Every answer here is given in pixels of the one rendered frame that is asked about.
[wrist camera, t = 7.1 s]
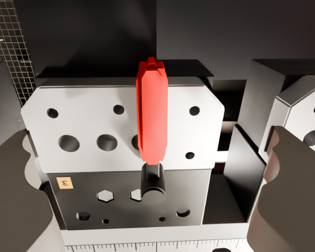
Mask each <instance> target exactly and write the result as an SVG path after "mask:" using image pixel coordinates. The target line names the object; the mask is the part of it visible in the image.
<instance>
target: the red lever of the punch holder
mask: <svg viewBox="0 0 315 252"><path fill-rule="evenodd" d="M136 106H137V134H138V147H139V150H140V156H141V158H142V161H143V162H146V163H145V164H144V165H143V166H142V168H141V187H140V198H141V200H142V201H143V202H144V203H145V204H147V205H151V206H156V205H159V204H161V203H162V202H164V201H165V199H166V197H167V194H166V184H165V174H164V167H163V165H162V164H161V163H160V161H163V160H164V157H165V154H166V148H167V144H168V78H167V75H166V72H165V67H164V64H163V62H162V61H156V59H155V57H154V56H149V57H148V59H147V61H141V62H140V63H139V69H138V72H137V76H136Z"/></svg>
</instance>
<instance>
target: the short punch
mask: <svg viewBox="0 0 315 252"><path fill-rule="evenodd" d="M13 2H14V5H15V8H16V12H17V15H18V18H19V22H20V25H21V28H22V32H23V35H24V38H25V42H26V45H27V48H28V52H29V55H30V58H31V62H32V65H33V68H34V72H35V73H128V72H138V71H139V65H140V62H146V61H147V59H148V57H154V58H155V60H156V61H157V0H13Z"/></svg>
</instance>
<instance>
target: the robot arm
mask: <svg viewBox="0 0 315 252"><path fill-rule="evenodd" d="M264 152H266V154H267V155H268V157H269V159H268V162H267V165H266V168H265V171H264V174H263V177H264V179H265V181H266V184H264V185H263V186H262V187H261V190H260V193H259V196H258V198H257V201H256V204H255V207H254V210H253V212H252V215H251V218H250V223H249V227H248V231H247V235H246V240H247V243H248V245H249V246H250V248H251V249H252V250H253V251H254V252H315V151H314V150H313V149H312V148H311V147H309V146H308V145H307V144H305V143H304V142H303V141H301V140H300V139H299V138H298V137H296V136H295V135H294V134H292V133H291V132H290V131H288V130H287V129H286V128H284V127H283V126H280V125H276V126H274V125H272V126H271V127H270V129H269V132H268V136H267V139H266V143H265V147H264ZM37 157H39V156H38V153H37V150H36V147H35V144H34V142H33V139H32V136H31V133H30V131H29V130H21V131H18V132H16V133H15V134H13V135H12V136H11V137H10V138H9V139H7V140H6V141H5V142H4V143H3V144H1V145H0V252H64V249H65V243H64V240H63V237H62V234H61V231H60V228H59V225H58V222H57V220H56V217H55V214H54V212H53V209H52V207H51V204H50V201H49V199H48V196H47V194H46V193H45V192H44V191H42V190H39V187H40V185H41V183H42V182H41V179H40V176H39V174H38V171H37V169H36V166H35V163H34V162H35V160H36V158H37Z"/></svg>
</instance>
